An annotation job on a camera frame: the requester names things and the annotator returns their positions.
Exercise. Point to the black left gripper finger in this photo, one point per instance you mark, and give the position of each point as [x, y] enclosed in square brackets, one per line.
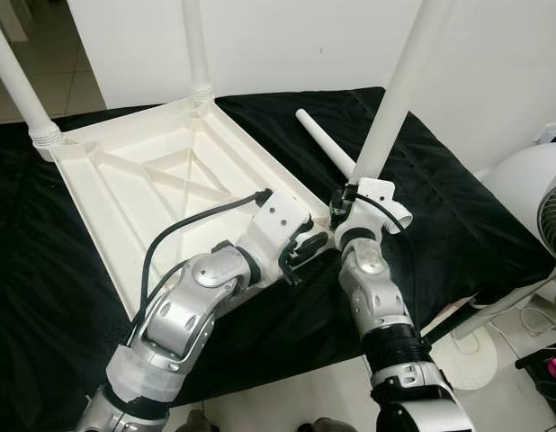
[314, 245]
[305, 226]

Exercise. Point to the white plastic table leg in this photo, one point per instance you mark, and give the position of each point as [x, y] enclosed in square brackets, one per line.
[399, 90]
[22, 90]
[197, 45]
[323, 139]

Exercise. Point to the white plastic table top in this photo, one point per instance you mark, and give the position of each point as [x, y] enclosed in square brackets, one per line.
[125, 180]

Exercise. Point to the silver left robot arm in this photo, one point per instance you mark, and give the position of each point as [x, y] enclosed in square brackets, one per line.
[179, 315]

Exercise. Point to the black fabric table cover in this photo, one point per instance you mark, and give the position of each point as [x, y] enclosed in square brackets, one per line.
[476, 225]

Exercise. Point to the black metal table leg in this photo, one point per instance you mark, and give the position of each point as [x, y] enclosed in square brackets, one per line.
[444, 328]

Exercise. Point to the grey robot right foot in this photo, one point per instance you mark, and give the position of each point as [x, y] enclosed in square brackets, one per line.
[327, 425]

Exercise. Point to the grey robot foot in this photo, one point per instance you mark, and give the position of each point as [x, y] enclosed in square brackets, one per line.
[327, 425]
[197, 423]

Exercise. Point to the white round fan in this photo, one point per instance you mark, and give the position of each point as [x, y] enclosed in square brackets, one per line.
[521, 180]

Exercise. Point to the grey robot left foot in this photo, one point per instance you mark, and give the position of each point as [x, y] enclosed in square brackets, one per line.
[197, 423]

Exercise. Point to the black flat bar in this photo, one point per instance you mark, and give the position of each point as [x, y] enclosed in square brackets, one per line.
[541, 356]

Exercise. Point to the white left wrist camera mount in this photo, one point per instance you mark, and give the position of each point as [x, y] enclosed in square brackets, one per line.
[282, 216]

